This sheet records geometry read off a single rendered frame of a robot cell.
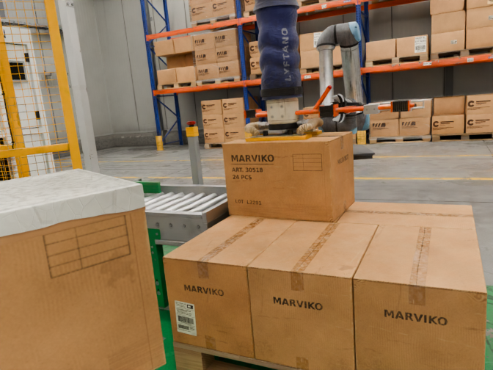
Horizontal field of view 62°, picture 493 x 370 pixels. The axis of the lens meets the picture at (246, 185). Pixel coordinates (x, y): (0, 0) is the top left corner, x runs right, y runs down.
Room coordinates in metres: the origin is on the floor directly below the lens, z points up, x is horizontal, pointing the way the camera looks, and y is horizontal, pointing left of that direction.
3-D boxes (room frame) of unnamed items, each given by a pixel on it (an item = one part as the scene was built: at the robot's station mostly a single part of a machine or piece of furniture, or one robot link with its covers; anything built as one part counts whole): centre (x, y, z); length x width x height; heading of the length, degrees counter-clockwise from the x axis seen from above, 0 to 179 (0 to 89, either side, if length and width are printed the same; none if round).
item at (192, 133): (3.11, 0.37, 0.50); 0.07 x 0.07 x 1.00; 63
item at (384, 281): (1.84, -0.37, 0.34); 1.20 x 1.00 x 0.40; 63
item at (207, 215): (2.40, 0.08, 0.58); 0.70 x 0.03 x 0.06; 153
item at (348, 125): (2.55, -0.65, 0.96); 0.12 x 0.09 x 0.12; 69
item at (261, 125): (2.26, -0.23, 1.01); 0.34 x 0.25 x 0.06; 63
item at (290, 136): (2.18, -0.19, 0.97); 0.34 x 0.10 x 0.05; 63
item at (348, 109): (2.28, -0.46, 1.07); 0.93 x 0.30 x 0.04; 63
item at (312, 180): (2.25, -0.25, 0.74); 0.60 x 0.40 x 0.40; 60
